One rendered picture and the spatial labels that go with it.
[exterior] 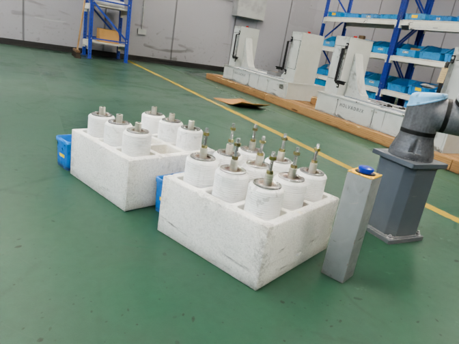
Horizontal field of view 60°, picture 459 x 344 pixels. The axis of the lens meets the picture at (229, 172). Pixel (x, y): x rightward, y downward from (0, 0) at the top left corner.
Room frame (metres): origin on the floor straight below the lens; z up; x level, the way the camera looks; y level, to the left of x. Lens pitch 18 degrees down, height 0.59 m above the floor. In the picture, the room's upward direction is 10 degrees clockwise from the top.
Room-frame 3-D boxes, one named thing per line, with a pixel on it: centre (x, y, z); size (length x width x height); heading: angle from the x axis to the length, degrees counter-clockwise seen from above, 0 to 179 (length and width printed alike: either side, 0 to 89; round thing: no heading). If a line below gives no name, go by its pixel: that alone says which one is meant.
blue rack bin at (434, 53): (6.30, -2.77, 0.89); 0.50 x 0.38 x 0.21; 121
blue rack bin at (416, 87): (6.30, -2.76, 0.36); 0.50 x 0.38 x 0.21; 120
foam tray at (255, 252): (1.15, -0.08, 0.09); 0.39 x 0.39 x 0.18; 52
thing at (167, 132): (1.57, 0.26, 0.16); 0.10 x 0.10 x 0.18
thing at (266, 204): (0.99, -0.10, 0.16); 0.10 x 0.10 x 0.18
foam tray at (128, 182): (1.48, 0.34, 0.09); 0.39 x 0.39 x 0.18; 49
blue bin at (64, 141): (1.62, 0.58, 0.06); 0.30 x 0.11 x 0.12; 139
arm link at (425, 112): (1.42, -0.64, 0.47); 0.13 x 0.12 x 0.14; 72
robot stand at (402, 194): (1.42, -0.63, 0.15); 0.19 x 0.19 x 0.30; 30
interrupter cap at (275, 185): (0.99, -0.10, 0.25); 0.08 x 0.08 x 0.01
